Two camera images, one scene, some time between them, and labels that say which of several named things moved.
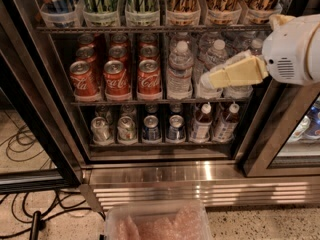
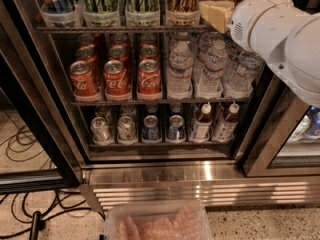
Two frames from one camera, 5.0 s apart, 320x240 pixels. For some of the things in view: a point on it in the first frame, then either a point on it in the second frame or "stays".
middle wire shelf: (162, 103) stays
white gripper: (286, 52) to (247, 24)
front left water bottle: (179, 80) stays
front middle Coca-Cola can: (116, 79) stays
